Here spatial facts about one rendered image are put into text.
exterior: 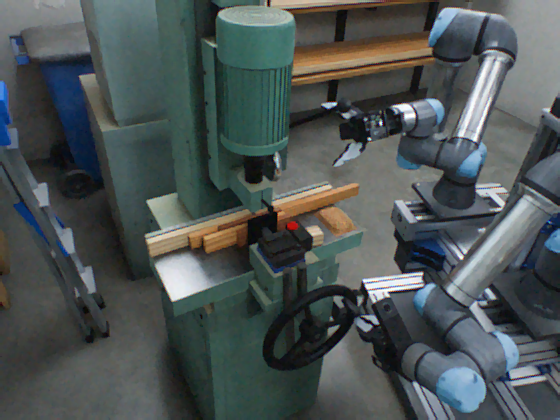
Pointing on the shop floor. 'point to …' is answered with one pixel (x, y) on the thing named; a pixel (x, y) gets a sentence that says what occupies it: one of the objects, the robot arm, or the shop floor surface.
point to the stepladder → (42, 228)
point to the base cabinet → (242, 366)
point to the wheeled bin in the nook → (65, 99)
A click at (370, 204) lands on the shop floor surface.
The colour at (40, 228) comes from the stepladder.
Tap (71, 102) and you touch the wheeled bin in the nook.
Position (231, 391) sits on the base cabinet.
